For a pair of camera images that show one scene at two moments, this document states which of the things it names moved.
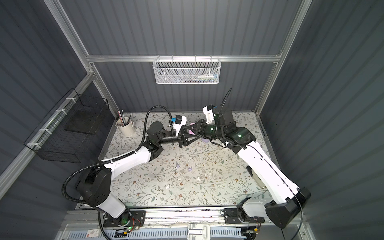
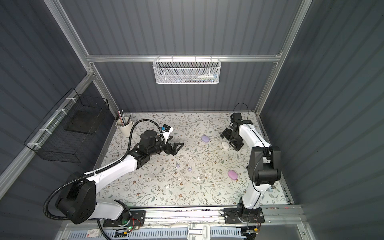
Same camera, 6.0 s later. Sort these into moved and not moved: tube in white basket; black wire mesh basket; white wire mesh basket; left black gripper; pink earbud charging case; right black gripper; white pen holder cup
Moved: pink earbud charging case; right black gripper; left black gripper
Not moved: tube in white basket; white pen holder cup; white wire mesh basket; black wire mesh basket
